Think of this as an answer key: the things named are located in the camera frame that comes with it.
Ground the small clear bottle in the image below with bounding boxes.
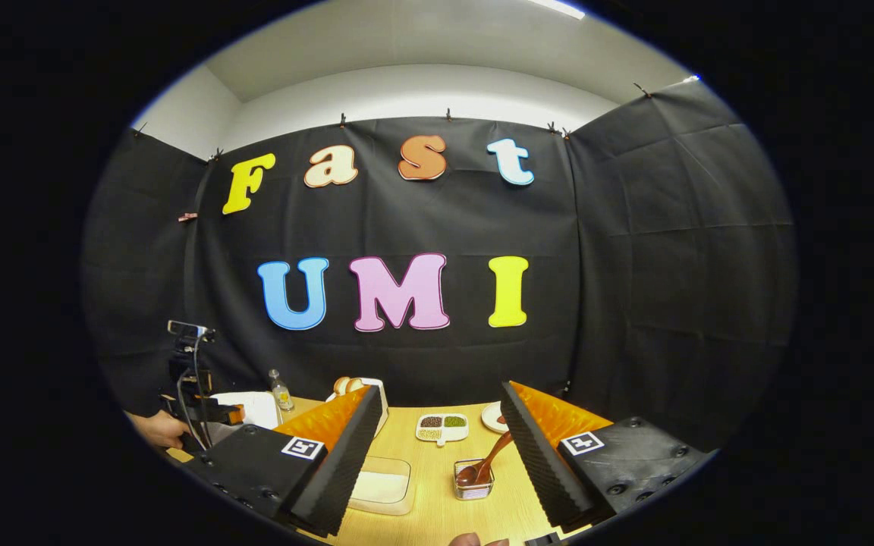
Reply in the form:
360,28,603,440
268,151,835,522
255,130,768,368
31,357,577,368
269,369,295,413

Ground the white toaster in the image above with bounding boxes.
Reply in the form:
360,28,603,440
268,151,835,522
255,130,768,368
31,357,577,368
327,377,390,437

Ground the black backdrop cloth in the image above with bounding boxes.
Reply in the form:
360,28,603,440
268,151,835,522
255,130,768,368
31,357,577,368
80,80,798,456

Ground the white round plate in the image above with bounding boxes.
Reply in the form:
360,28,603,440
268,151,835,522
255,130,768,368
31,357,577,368
481,401,510,435

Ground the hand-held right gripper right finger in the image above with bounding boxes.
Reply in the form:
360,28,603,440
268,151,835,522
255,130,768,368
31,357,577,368
499,381,715,533

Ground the white divided bean dish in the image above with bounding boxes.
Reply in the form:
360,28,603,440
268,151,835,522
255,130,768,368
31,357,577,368
416,413,470,447

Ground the white rice cooker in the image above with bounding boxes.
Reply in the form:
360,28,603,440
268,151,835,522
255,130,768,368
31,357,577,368
209,391,280,431

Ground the metal mesh chopstick holder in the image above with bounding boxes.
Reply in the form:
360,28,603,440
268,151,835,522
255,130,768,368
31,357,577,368
453,459,495,501

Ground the brown wooden spoon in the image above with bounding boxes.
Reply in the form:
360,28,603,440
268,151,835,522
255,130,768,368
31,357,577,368
456,431,515,488

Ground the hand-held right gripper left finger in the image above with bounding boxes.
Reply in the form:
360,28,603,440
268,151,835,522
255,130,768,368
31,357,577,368
183,384,382,537

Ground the clear container of rice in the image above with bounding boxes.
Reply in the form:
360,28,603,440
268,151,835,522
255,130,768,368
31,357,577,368
347,456,413,516

